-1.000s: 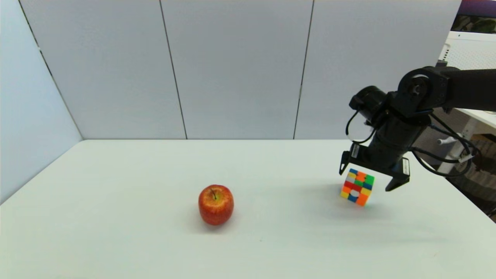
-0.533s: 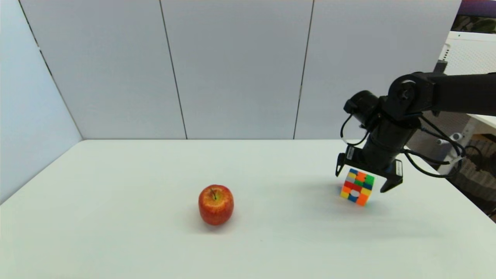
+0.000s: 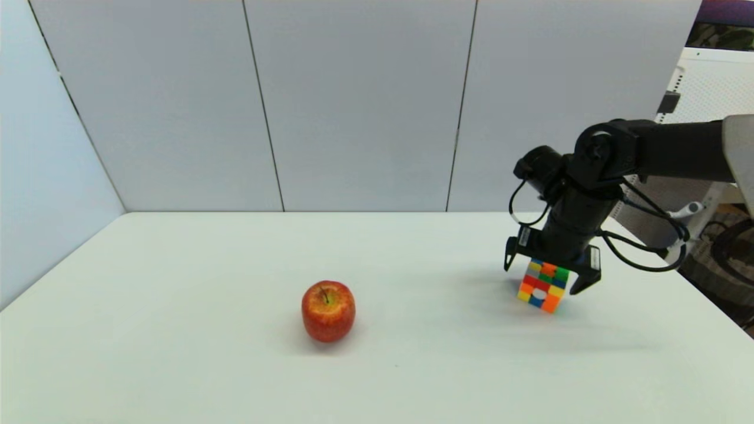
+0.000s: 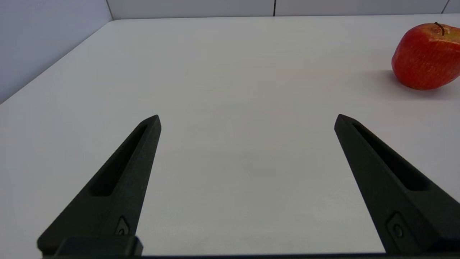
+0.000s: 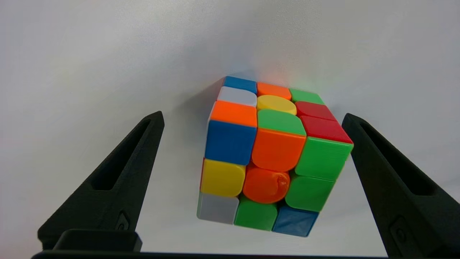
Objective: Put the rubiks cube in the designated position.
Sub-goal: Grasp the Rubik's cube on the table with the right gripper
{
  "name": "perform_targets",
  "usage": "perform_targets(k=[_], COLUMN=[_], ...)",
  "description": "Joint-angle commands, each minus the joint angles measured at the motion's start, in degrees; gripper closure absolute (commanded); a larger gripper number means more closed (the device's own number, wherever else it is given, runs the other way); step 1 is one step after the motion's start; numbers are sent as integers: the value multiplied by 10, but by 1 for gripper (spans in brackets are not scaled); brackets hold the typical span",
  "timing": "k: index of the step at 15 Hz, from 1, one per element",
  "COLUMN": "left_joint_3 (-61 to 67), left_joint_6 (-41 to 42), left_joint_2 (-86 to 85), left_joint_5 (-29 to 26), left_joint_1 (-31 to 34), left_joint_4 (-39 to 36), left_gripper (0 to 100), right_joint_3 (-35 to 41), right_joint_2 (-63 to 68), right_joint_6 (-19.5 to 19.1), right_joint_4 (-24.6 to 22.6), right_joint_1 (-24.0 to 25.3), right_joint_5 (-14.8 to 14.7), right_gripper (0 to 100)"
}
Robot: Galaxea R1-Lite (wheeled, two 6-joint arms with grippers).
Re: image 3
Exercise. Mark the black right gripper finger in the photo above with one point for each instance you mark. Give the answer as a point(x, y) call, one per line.
point(592, 274)
point(512, 250)

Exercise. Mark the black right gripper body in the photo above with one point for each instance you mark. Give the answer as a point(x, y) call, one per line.
point(574, 235)

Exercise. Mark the multicoloured rubiks cube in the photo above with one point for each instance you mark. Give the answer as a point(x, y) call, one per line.
point(543, 287)

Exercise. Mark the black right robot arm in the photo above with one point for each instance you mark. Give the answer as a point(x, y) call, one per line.
point(677, 150)

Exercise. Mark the woven wicker basket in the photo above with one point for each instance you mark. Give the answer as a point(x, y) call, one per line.
point(707, 277)

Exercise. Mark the white desk leg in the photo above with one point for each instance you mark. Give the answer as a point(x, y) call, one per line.
point(710, 206)

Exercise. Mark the black clip on pegboard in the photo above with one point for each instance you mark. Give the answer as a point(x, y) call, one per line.
point(668, 103)

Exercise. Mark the red apple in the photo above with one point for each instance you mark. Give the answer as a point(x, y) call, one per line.
point(328, 314)

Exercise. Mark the dark purple screen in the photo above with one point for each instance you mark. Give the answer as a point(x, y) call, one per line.
point(727, 23)

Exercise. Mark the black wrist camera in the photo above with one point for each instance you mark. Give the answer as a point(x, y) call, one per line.
point(541, 168)

